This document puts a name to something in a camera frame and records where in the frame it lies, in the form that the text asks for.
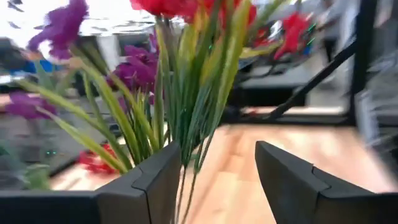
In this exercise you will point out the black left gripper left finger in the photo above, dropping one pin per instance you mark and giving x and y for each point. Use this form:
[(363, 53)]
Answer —
[(93, 208)]

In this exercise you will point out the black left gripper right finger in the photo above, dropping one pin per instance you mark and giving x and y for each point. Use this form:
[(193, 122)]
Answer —
[(311, 199)]

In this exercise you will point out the purple artificial flower bunch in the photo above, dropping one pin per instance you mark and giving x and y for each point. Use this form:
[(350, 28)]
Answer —
[(140, 68)]

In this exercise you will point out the red artificial flower bunch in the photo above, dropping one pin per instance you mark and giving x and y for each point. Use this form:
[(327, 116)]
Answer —
[(199, 93), (292, 34)]

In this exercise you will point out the black metal table frame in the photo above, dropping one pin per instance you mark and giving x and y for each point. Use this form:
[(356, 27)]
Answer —
[(362, 62)]

